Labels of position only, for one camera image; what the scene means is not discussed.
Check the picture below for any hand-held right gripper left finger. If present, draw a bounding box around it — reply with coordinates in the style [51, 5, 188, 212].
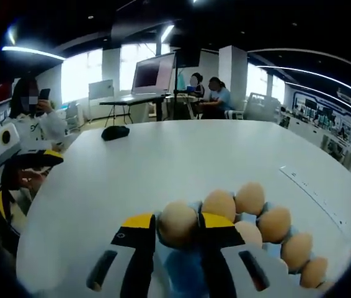
[66, 212, 158, 298]

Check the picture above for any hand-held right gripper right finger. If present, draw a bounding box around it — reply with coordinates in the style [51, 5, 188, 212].
[198, 212, 306, 298]

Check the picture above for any single brown egg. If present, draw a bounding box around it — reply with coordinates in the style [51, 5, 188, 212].
[158, 201, 200, 249]

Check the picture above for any blue egg tray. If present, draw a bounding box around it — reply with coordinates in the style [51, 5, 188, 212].
[153, 198, 328, 298]

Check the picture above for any group of brown eggs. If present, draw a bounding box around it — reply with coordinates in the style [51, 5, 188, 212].
[200, 181, 334, 291]

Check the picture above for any person's left hand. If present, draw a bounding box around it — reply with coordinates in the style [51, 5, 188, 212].
[17, 167, 52, 190]

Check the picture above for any black pouch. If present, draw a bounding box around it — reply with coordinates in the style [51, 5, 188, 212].
[100, 125, 130, 141]

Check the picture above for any white table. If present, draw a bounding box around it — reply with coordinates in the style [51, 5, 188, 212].
[16, 119, 351, 298]

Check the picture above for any whiteboard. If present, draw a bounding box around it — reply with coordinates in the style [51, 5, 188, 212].
[88, 79, 115, 100]

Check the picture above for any grey desk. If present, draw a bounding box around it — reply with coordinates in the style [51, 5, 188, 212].
[99, 93, 170, 122]

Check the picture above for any large monitor screen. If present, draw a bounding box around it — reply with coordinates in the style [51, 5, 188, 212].
[131, 52, 176, 96]

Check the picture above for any yellow strap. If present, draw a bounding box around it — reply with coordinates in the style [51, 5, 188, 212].
[0, 191, 12, 225]

